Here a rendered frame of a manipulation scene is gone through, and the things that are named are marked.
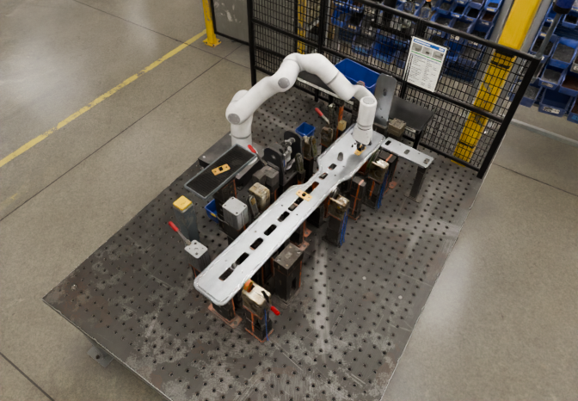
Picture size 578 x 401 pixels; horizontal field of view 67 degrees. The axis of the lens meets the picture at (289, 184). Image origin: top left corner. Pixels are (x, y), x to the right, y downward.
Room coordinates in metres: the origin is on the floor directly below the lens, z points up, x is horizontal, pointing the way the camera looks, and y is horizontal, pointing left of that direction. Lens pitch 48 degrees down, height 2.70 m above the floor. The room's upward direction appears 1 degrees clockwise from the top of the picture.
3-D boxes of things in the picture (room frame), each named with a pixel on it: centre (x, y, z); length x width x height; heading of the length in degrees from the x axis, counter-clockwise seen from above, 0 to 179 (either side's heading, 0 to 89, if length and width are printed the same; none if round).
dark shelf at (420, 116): (2.31, -0.45, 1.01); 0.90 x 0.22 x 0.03; 53
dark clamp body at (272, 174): (1.56, 0.10, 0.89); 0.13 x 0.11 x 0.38; 53
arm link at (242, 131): (2.00, 0.28, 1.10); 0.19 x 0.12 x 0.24; 167
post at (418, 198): (1.74, -0.75, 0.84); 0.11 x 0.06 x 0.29; 53
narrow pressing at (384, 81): (2.05, -0.52, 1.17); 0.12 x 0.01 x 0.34; 53
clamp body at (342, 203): (1.41, -0.25, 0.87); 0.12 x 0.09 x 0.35; 53
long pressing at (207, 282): (1.45, -0.07, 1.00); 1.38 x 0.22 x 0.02; 143
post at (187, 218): (1.27, 0.48, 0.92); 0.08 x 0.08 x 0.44; 53
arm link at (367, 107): (1.82, -0.40, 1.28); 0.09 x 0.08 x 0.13; 166
